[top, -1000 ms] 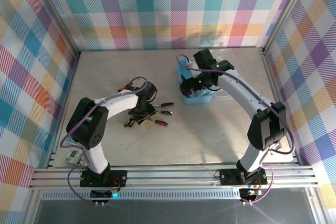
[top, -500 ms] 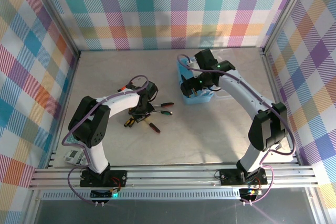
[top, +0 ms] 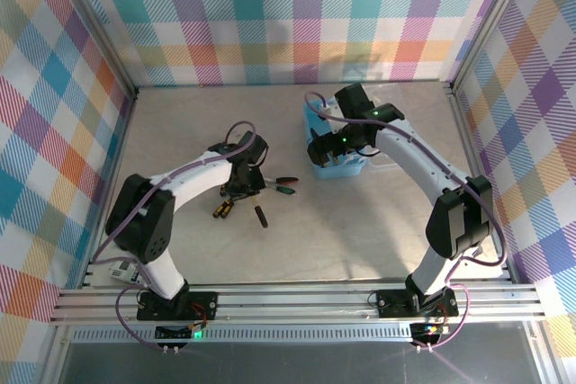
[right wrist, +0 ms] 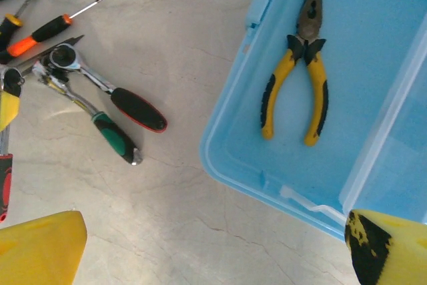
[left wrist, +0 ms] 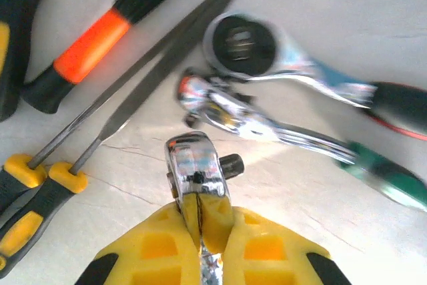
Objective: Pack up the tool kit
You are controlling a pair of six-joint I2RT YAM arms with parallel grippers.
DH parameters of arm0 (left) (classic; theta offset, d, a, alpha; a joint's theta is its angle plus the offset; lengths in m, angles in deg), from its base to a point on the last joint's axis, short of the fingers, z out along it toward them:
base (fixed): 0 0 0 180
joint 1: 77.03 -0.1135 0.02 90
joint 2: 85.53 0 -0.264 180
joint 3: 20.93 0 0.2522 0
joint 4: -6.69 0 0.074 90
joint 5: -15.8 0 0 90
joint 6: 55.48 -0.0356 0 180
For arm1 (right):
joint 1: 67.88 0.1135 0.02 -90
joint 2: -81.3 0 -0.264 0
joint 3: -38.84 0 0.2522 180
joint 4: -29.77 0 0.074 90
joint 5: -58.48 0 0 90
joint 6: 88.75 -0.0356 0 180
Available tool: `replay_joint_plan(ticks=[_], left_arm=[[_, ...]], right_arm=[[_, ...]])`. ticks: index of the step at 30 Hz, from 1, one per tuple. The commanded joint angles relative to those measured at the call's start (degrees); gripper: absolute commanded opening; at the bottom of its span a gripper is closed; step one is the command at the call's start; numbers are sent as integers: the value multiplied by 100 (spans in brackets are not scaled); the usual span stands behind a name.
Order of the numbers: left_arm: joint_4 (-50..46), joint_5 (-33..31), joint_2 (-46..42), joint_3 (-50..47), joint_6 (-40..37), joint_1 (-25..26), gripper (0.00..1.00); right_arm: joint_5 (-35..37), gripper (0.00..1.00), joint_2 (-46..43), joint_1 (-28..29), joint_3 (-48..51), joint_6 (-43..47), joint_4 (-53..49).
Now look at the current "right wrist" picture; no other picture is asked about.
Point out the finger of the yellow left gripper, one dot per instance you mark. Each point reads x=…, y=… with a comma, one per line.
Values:
x=7, y=108

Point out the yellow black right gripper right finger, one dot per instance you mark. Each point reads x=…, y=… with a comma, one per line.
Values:
x=400, y=255

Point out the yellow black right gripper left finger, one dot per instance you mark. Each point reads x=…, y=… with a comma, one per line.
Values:
x=36, y=251

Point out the yellow black screwdriver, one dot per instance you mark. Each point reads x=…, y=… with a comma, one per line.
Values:
x=6, y=34

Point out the blue plastic tool box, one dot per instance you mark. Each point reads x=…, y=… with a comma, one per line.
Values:
x=350, y=98

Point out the yellow black needle-nose pliers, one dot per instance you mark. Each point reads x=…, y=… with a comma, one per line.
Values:
x=312, y=24

